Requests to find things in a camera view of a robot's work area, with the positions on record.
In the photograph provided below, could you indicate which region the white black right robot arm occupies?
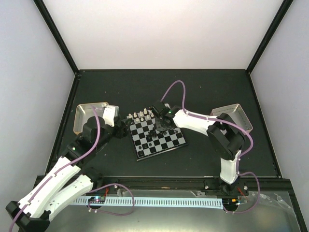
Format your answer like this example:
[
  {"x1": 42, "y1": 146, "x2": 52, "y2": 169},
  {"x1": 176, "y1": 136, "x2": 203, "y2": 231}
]
[{"x1": 149, "y1": 101, "x2": 245, "y2": 195}]

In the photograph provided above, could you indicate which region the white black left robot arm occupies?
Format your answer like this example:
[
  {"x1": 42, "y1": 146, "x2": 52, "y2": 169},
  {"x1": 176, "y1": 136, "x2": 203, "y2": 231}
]
[{"x1": 6, "y1": 116, "x2": 132, "y2": 232}]

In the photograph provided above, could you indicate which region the black white chessboard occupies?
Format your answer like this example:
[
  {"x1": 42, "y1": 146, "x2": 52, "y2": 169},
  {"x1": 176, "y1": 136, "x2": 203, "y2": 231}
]
[{"x1": 129, "y1": 110, "x2": 188, "y2": 161}]

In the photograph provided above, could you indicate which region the gold rimmed metal tin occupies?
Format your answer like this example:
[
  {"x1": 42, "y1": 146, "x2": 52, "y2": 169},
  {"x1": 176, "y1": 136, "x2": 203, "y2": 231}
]
[{"x1": 73, "y1": 102, "x2": 110, "y2": 135}]

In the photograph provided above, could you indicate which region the pink rimmed metal tin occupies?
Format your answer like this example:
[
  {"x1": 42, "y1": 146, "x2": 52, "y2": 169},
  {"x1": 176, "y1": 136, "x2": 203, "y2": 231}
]
[{"x1": 210, "y1": 103, "x2": 253, "y2": 133}]

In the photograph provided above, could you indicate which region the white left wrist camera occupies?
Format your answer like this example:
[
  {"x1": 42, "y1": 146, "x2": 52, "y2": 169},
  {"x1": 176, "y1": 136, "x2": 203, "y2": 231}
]
[{"x1": 102, "y1": 105, "x2": 119, "y2": 127}]

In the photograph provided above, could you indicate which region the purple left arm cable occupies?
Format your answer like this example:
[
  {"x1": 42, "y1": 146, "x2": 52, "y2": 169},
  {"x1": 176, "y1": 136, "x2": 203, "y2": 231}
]
[{"x1": 8, "y1": 105, "x2": 135, "y2": 232}]

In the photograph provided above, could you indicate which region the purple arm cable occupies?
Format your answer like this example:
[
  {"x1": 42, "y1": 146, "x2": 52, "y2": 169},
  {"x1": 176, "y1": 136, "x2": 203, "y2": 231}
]
[
  {"x1": 8, "y1": 105, "x2": 135, "y2": 232},
  {"x1": 160, "y1": 80, "x2": 260, "y2": 215}
]

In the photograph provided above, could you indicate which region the white slotted cable duct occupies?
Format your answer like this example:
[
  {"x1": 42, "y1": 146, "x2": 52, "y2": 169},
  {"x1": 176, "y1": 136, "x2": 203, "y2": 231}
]
[{"x1": 72, "y1": 196, "x2": 223, "y2": 209}]

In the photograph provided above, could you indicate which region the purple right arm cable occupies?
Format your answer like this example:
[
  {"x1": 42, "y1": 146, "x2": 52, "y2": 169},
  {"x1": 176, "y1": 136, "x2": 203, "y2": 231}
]
[{"x1": 160, "y1": 80, "x2": 260, "y2": 215}]

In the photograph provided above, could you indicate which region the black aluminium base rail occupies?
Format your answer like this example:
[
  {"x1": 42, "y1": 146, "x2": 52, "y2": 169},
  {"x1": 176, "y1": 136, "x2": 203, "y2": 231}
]
[{"x1": 94, "y1": 176, "x2": 293, "y2": 196}]

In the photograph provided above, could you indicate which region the left black frame post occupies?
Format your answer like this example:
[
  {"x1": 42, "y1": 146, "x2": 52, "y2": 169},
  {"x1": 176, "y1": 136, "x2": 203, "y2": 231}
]
[{"x1": 33, "y1": 0, "x2": 79, "y2": 74}]

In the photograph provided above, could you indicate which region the black frame post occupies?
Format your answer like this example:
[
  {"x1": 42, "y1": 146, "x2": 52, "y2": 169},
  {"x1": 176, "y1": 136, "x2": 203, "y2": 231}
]
[
  {"x1": 33, "y1": 0, "x2": 79, "y2": 74},
  {"x1": 246, "y1": 0, "x2": 293, "y2": 74}
]

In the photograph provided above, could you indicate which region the right black frame post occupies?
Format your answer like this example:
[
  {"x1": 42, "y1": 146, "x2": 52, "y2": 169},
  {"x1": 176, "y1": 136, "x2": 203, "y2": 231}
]
[{"x1": 246, "y1": 0, "x2": 293, "y2": 74}]

